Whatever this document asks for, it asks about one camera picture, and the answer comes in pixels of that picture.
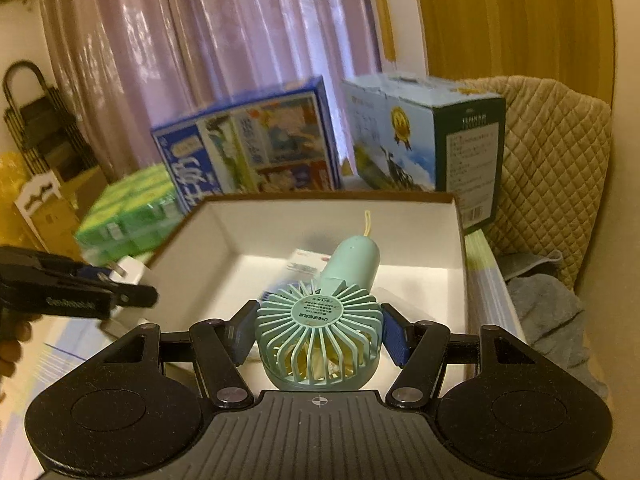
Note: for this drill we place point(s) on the pink curtain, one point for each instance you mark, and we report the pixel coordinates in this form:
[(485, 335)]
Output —
[(225, 25)]

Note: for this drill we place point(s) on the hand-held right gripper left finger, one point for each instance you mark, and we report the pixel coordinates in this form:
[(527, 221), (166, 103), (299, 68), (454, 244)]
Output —
[(242, 332)]

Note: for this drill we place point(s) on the person's left hand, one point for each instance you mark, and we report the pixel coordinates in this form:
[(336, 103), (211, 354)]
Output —
[(12, 345)]

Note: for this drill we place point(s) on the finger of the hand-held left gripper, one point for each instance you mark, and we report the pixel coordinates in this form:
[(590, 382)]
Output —
[(137, 296), (75, 266)]

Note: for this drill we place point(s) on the brown shipping carton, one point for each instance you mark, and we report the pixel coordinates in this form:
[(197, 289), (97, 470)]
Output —
[(75, 200)]

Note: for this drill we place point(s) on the blue and white medicine box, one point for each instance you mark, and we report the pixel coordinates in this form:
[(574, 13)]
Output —
[(305, 260)]

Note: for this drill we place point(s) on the green wrapped carton pack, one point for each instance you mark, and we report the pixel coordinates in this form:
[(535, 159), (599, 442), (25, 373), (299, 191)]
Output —
[(130, 210)]

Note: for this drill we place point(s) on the black folding frame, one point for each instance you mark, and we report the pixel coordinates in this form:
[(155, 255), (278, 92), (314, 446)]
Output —
[(45, 125)]

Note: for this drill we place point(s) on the plaid tablecloth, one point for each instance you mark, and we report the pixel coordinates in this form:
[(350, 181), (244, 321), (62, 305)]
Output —
[(492, 285)]

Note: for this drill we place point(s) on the light blue milk carton box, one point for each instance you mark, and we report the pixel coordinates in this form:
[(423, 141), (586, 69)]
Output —
[(440, 150)]

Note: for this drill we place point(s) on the wooden door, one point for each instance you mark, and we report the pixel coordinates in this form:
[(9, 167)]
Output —
[(510, 15)]

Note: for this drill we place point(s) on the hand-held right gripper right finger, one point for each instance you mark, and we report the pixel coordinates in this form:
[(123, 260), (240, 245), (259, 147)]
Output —
[(397, 340)]

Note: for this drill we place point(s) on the yellow plastic bag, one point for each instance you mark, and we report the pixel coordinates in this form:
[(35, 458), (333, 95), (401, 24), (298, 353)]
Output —
[(7, 195)]

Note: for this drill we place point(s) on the white plug charger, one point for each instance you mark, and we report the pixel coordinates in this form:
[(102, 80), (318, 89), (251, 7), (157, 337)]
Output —
[(132, 270)]

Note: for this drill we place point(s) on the grey cloth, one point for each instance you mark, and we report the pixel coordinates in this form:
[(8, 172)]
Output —
[(550, 320)]

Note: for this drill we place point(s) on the beige quilted chair cover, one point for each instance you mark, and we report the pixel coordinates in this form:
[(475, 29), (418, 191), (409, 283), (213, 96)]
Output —
[(550, 170)]

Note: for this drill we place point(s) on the mint handheld fan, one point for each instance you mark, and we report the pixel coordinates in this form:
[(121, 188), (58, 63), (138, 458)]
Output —
[(320, 330)]

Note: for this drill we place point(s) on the brown cardboard box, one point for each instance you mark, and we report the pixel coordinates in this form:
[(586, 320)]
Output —
[(430, 250)]

